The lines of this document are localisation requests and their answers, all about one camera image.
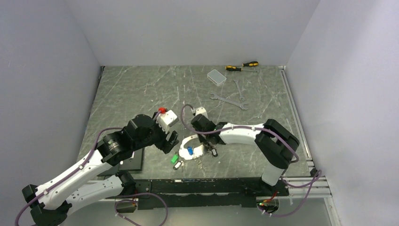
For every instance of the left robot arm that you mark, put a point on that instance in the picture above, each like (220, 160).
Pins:
(52, 202)

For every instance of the yellow black screwdriver rear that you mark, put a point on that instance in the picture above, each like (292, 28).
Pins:
(249, 64)

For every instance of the black flat box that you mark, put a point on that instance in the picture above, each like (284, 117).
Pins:
(135, 163)

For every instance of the large silver wrench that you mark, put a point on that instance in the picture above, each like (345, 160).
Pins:
(242, 106)

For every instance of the blue key tag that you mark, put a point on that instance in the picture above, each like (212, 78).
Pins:
(190, 150)

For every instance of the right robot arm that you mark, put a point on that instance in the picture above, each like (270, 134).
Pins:
(277, 144)

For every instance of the clear plastic box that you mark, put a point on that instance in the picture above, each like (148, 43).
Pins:
(216, 77)

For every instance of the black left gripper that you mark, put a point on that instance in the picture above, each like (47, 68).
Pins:
(163, 144)

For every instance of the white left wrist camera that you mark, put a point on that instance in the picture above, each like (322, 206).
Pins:
(166, 119)

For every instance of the small silver wrench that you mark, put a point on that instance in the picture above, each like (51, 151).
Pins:
(241, 97)

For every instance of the green key tag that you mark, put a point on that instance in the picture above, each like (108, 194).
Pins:
(174, 159)

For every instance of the yellow black screwdriver front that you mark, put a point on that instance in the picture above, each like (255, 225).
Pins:
(238, 69)

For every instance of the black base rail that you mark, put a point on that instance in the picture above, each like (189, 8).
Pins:
(199, 192)

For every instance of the metal key organizer plate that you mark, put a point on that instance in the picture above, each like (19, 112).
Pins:
(193, 141)

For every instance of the yellow black screwdriver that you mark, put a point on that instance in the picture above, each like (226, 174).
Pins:
(238, 69)
(249, 64)

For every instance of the black key tag white label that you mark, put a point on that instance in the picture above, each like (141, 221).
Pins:
(178, 165)

